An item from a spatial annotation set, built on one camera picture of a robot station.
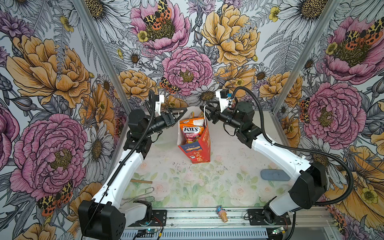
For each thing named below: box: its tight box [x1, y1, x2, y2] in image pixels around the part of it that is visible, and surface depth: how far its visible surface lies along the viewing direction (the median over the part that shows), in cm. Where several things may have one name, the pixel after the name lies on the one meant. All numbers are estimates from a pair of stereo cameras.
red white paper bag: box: [177, 106, 211, 164], surface depth 76 cm
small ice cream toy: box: [216, 205, 228, 223], surface depth 75 cm
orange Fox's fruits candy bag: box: [179, 117, 205, 144], surface depth 77 cm
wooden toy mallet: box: [130, 179, 153, 184], surface depth 88 cm
